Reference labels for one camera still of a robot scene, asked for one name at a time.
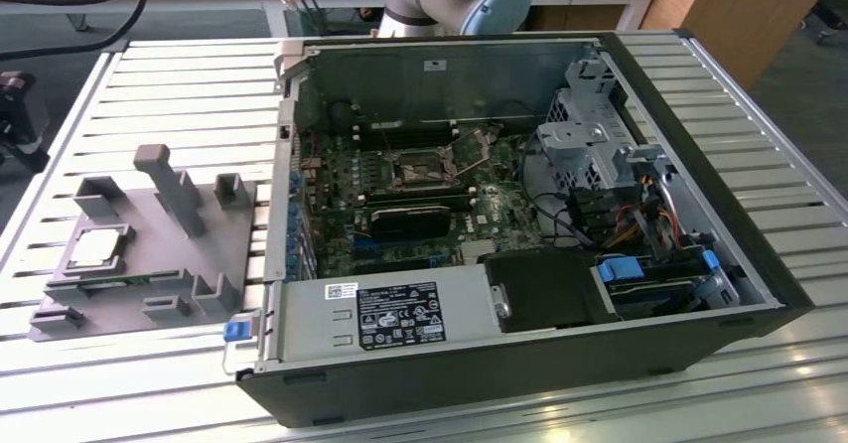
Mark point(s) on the silver CPU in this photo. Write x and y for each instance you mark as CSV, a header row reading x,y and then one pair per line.
x,y
99,247

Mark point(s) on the thin metal locking lever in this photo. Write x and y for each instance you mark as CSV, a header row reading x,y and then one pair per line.
x,y
386,137

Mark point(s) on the grey parts rack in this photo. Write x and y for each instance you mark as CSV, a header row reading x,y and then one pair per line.
x,y
155,251

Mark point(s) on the green RAM stick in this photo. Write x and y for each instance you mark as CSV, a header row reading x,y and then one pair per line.
x,y
136,279

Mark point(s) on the green motherboard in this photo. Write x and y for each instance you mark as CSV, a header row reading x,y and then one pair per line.
x,y
331,165

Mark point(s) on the blue case latch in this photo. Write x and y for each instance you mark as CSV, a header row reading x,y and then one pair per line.
x,y
239,331

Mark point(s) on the silver power supply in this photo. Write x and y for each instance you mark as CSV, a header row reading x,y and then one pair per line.
x,y
318,324

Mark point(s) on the black graphics card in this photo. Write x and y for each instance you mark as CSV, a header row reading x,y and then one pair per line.
x,y
407,224

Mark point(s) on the silver chipset heatsink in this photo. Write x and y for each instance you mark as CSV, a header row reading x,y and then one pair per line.
x,y
479,250

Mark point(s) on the silver metal drive cage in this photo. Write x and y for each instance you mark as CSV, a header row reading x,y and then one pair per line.
x,y
570,137

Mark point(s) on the black plastic fan shroud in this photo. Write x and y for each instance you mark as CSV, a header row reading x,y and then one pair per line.
x,y
543,289

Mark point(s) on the black open PC case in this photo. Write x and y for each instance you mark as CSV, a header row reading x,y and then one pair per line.
x,y
464,388

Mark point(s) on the hard disk in blue carrier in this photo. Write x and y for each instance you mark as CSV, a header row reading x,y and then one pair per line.
x,y
623,269

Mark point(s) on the blue plastic clip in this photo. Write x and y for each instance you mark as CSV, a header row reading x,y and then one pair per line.
x,y
710,260

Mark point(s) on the wooden cabinet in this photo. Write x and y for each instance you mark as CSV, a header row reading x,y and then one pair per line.
x,y
748,11

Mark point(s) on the dark office chair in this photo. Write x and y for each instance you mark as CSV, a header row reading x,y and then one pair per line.
x,y
834,13

